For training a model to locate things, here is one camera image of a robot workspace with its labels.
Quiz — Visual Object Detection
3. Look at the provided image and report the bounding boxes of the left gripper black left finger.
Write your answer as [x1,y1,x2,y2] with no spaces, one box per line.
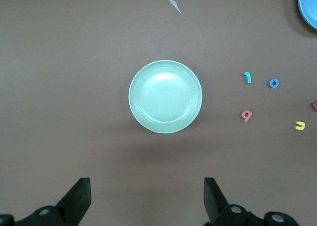
[0,177,92,226]

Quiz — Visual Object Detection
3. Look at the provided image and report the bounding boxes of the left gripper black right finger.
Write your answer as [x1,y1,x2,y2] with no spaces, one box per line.
[203,177,302,226]

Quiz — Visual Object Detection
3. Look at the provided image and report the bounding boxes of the grey tape scrap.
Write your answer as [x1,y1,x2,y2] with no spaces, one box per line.
[167,0,182,14]

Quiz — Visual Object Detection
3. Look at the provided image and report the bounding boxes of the salmon foam letter b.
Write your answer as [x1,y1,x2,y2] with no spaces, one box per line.
[240,110,253,123]

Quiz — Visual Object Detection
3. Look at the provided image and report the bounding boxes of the blue plate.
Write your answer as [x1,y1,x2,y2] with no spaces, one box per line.
[297,0,317,30]

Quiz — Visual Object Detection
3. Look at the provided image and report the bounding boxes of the brown table cover sheet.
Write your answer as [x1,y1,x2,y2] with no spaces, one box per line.
[0,0,317,226]

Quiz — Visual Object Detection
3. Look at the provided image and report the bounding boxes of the pale green plate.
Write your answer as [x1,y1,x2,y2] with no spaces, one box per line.
[128,59,203,134]

